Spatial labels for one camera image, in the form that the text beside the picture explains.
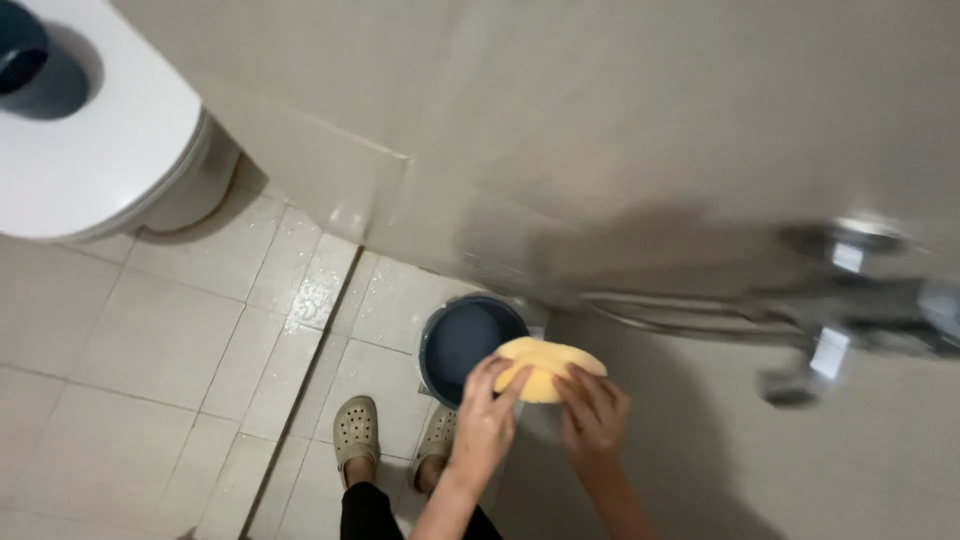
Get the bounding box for person's left hand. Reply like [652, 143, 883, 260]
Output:
[448, 354, 534, 490]

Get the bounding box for person's right hand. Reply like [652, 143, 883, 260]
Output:
[552, 363, 633, 478]

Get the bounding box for yellow sponge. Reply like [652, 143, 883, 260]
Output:
[492, 336, 609, 405]

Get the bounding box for beige perforated clog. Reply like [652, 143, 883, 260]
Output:
[333, 395, 382, 490]
[407, 405, 459, 495]

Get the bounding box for dark blue plastic bucket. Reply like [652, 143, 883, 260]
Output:
[417, 294, 531, 411]

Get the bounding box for person's black trousers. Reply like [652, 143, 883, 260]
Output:
[339, 481, 505, 540]

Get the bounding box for chrome shower mixer tap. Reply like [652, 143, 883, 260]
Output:
[756, 216, 960, 411]

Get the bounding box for white toilet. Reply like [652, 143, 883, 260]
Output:
[0, 0, 243, 243]

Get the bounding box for dark blue plastic scoop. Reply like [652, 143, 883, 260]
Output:
[0, 0, 51, 96]

